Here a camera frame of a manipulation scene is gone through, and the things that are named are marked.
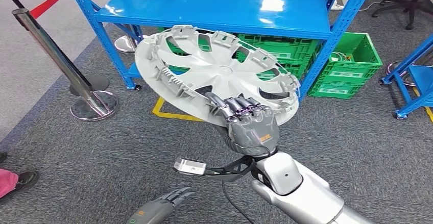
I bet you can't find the grey plastic wheel cover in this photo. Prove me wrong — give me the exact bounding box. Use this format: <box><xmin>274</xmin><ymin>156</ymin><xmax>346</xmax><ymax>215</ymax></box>
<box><xmin>134</xmin><ymin>24</ymin><xmax>301</xmax><ymax>129</ymax></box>

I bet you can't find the black camera bracket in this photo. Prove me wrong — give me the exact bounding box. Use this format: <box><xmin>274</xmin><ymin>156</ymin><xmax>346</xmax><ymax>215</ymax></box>
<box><xmin>203</xmin><ymin>155</ymin><xmax>259</xmax><ymax>183</ymax></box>

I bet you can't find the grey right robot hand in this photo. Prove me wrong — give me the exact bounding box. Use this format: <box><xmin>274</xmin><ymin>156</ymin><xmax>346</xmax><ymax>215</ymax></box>
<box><xmin>204</xmin><ymin>92</ymin><xmax>281</xmax><ymax>158</ymax></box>

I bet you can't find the person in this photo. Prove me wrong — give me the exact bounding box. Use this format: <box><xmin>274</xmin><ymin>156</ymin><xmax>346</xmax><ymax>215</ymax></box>
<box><xmin>0</xmin><ymin>152</ymin><xmax>40</xmax><ymax>205</ymax></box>

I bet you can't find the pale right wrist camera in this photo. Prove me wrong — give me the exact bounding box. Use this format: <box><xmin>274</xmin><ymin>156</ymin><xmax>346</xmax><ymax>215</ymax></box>
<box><xmin>173</xmin><ymin>157</ymin><xmax>207</xmax><ymax>176</ymax></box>

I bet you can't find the chrome stool base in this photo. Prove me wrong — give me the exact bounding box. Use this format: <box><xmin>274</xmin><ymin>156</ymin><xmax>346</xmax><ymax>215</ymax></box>
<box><xmin>387</xmin><ymin>61</ymin><xmax>417</xmax><ymax>88</ymax></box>

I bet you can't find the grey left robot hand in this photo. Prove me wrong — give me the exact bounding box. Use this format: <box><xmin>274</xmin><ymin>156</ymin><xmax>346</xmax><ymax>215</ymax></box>
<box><xmin>127</xmin><ymin>187</ymin><xmax>196</xmax><ymax>224</ymax></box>

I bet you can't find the white connector wire bundle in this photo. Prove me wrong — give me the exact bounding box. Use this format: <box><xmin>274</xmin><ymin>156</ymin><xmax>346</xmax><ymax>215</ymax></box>
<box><xmin>329</xmin><ymin>52</ymin><xmax>355</xmax><ymax>63</ymax></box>

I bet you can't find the black office chair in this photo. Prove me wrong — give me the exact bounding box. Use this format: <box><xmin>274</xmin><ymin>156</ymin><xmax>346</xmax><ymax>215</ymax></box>
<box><xmin>371</xmin><ymin>0</ymin><xmax>433</xmax><ymax>31</ymax></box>

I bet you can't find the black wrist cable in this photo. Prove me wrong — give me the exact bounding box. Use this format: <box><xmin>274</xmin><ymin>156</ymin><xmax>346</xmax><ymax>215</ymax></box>
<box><xmin>220</xmin><ymin>181</ymin><xmax>255</xmax><ymax>224</ymax></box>

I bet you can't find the blue metal shelf rack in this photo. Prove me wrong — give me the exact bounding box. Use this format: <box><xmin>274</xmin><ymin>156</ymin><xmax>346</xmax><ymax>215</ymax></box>
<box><xmin>378</xmin><ymin>35</ymin><xmax>433</xmax><ymax>120</ymax></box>
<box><xmin>63</xmin><ymin>0</ymin><xmax>379</xmax><ymax>103</ymax></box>

